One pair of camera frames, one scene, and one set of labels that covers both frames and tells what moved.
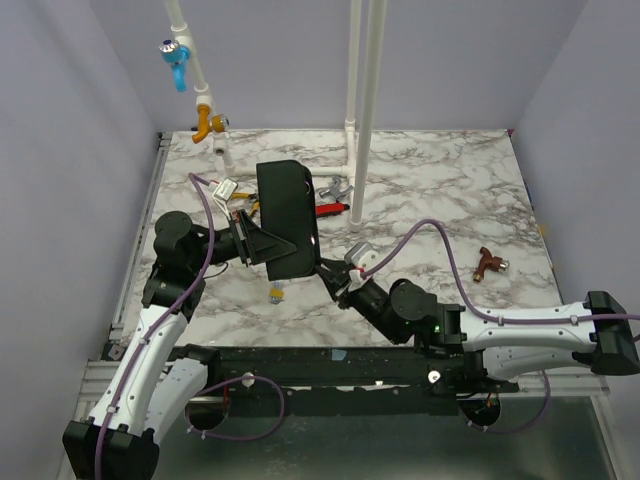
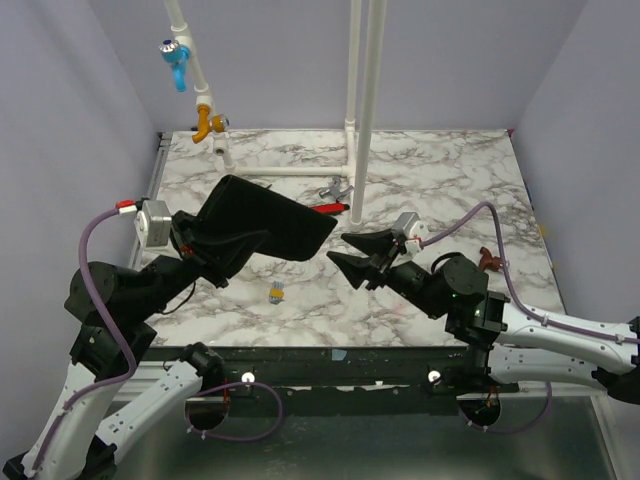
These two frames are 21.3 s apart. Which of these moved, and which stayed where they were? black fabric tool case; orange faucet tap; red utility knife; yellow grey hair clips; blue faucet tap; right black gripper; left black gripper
Moved: left black gripper; black fabric tool case; right black gripper
Stayed: red utility knife; yellow grey hair clips; orange faucet tap; blue faucet tap
